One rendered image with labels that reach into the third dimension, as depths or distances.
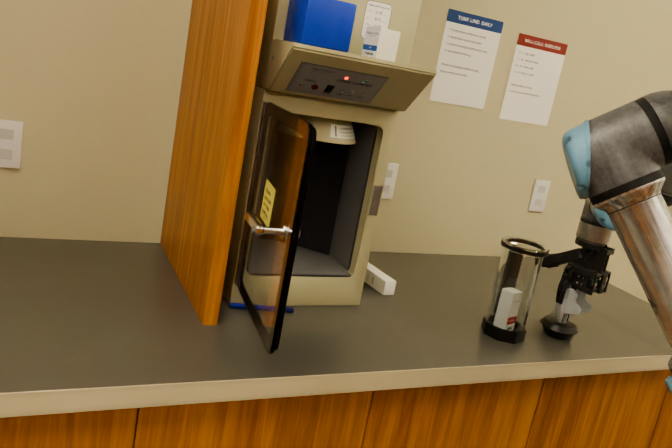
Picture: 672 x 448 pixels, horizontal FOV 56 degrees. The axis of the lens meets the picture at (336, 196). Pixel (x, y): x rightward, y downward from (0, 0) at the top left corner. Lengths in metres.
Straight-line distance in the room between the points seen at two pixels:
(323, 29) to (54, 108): 0.74
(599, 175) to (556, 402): 0.72
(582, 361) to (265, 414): 0.75
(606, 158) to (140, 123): 1.12
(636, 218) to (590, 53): 1.35
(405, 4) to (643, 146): 0.60
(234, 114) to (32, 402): 0.57
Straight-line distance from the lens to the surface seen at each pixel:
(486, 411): 1.52
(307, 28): 1.21
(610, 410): 1.81
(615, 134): 1.09
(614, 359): 1.68
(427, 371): 1.32
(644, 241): 1.10
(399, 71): 1.30
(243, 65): 1.19
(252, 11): 1.19
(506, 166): 2.23
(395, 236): 2.05
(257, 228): 1.06
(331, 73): 1.26
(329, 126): 1.40
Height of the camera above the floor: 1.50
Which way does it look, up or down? 12 degrees down
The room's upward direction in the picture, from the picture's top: 11 degrees clockwise
